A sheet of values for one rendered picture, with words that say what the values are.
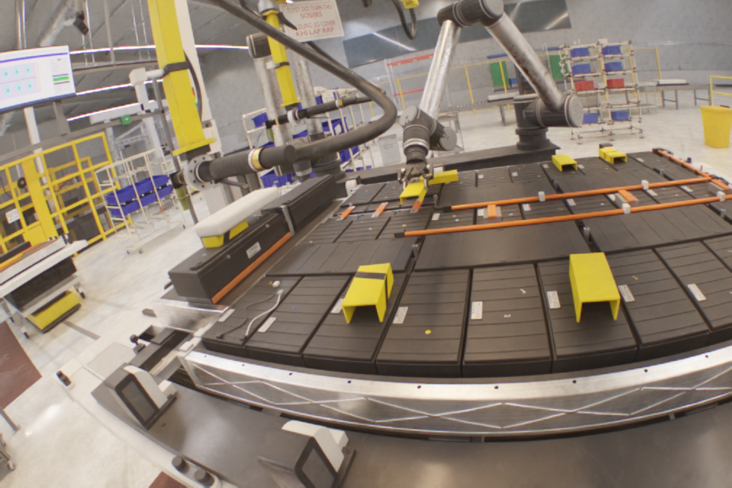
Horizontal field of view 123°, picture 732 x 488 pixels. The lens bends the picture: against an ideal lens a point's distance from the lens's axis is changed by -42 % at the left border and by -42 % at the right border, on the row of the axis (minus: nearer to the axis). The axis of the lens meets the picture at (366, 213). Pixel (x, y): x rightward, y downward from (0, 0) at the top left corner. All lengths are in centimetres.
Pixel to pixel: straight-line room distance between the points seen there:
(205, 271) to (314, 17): 137
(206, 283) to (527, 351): 77
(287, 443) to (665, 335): 57
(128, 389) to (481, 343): 73
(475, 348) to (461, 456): 18
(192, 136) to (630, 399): 97
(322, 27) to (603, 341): 174
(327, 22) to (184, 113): 121
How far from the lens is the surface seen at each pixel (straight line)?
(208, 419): 81
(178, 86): 84
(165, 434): 85
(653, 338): 59
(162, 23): 88
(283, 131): 235
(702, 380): 62
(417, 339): 59
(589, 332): 59
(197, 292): 98
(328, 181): 157
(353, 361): 60
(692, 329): 63
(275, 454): 49
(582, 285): 61
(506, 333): 58
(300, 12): 183
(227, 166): 70
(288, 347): 67
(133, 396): 86
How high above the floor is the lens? 139
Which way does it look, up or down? 18 degrees down
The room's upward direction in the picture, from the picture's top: 14 degrees counter-clockwise
